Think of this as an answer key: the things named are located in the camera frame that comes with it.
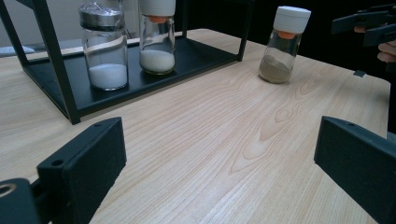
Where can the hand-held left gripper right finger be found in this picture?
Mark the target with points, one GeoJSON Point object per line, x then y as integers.
{"type": "Point", "coordinates": [358, 168]}

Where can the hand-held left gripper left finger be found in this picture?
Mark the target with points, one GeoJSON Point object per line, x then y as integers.
{"type": "Point", "coordinates": [81, 168]}

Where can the brown spice jar white lid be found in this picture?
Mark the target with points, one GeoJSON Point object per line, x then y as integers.
{"type": "Point", "coordinates": [275, 68]}

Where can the glass jar metal lid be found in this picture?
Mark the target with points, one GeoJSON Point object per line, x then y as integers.
{"type": "Point", "coordinates": [107, 76]}

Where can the white powder jar white lid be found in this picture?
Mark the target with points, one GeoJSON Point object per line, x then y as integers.
{"type": "Point", "coordinates": [157, 60]}

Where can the black metal rack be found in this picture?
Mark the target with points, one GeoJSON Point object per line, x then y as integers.
{"type": "Point", "coordinates": [186, 59]}

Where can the small dark tape piece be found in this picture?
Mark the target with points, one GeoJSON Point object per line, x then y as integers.
{"type": "Point", "coordinates": [360, 73]}

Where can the white flat object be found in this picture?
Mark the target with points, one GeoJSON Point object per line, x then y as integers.
{"type": "Point", "coordinates": [15, 50]}

